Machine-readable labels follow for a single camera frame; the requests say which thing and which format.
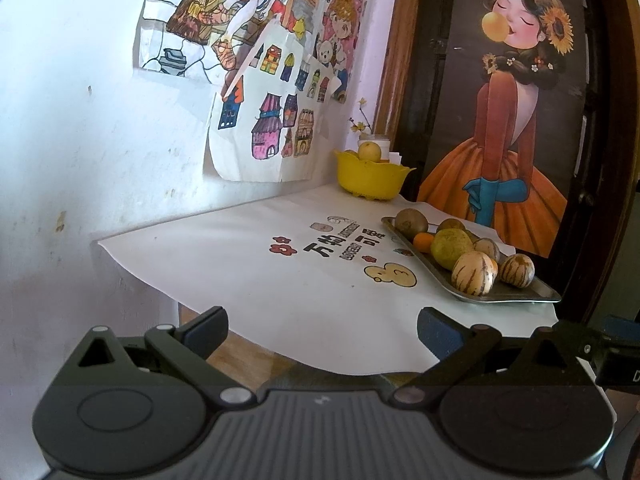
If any white jar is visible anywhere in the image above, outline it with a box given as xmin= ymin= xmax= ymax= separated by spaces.
xmin=359 ymin=134 xmax=390 ymax=161

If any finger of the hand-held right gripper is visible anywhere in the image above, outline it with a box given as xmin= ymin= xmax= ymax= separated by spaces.
xmin=550 ymin=324 xmax=606 ymax=360
xmin=602 ymin=315 xmax=640 ymax=342

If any white printed table cover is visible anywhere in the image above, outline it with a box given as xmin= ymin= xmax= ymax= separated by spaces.
xmin=90 ymin=182 xmax=561 ymax=376

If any yellow plastic bowl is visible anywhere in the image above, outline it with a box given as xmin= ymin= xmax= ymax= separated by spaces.
xmin=334 ymin=149 xmax=417 ymax=200

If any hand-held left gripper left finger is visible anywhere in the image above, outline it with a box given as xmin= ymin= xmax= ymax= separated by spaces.
xmin=67 ymin=306 xmax=253 ymax=407

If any child and bear drawing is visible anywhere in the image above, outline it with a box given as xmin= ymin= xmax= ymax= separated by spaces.
xmin=315 ymin=0 xmax=368 ymax=106

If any brown wooden frame post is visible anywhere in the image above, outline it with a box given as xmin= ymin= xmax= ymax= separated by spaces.
xmin=375 ymin=0 xmax=426 ymax=151

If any wall poster of girl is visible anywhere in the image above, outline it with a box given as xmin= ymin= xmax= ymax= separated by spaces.
xmin=400 ymin=0 xmax=593 ymax=259

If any pale striped pepino melon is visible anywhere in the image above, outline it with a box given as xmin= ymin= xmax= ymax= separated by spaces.
xmin=451 ymin=251 xmax=498 ymax=296

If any green pear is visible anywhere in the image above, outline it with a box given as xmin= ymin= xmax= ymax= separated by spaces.
xmin=431 ymin=228 xmax=475 ymax=271

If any whitish striped pepino melon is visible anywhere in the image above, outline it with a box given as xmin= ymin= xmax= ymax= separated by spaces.
xmin=472 ymin=238 xmax=501 ymax=263

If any metal tray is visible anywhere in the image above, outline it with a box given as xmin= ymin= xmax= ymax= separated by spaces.
xmin=381 ymin=216 xmax=562 ymax=304

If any brownish striped pepino melon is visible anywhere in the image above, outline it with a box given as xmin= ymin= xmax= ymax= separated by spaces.
xmin=500 ymin=254 xmax=536 ymax=289

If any large brown round fruit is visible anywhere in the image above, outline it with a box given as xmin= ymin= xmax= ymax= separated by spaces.
xmin=395 ymin=208 xmax=429 ymax=239

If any coloured houses drawing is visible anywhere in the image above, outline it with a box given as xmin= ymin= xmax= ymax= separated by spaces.
xmin=202 ymin=17 xmax=351 ymax=183

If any white cup with flowers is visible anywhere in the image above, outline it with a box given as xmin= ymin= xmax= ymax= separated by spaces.
xmin=348 ymin=97 xmax=373 ymax=136

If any large coloured figure drawing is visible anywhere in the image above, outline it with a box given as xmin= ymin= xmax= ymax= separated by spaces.
xmin=132 ymin=0 xmax=333 ymax=81

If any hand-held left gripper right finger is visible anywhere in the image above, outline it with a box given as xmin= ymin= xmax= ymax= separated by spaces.
xmin=392 ymin=306 xmax=586 ymax=407

